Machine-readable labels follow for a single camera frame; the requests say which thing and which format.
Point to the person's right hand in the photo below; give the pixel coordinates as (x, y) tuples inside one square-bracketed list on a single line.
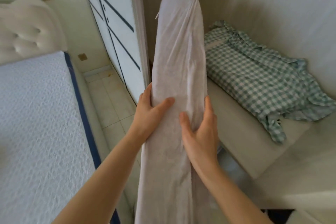
[(203, 142)]

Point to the person's left hand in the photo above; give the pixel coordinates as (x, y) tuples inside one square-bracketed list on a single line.
[(145, 116)]

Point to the person's right thumb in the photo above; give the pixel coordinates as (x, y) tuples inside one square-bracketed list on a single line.
[(185, 124)]

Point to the person's left thumb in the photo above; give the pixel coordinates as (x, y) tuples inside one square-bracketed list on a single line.
[(164, 104)]

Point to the long white pillow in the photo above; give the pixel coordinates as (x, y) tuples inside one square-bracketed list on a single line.
[(179, 55)]

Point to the person's left forearm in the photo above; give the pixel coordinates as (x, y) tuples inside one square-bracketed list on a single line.
[(105, 179)]

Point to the person's right forearm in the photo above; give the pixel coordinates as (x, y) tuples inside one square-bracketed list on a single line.
[(225, 195)]

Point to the white cushioned bench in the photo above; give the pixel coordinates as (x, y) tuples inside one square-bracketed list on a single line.
[(244, 142)]

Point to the green checkered bedding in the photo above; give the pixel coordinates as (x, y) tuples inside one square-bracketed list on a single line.
[(257, 74)]

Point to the white wardrobe with dark lines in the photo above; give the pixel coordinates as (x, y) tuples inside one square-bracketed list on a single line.
[(115, 21)]

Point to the white quilted mattress blue edge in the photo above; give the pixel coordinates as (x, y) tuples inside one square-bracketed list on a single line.
[(36, 126)]

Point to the dark object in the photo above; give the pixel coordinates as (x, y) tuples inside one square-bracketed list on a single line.
[(277, 217)]

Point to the white tufted headboard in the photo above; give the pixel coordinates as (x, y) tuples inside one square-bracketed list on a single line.
[(25, 29)]

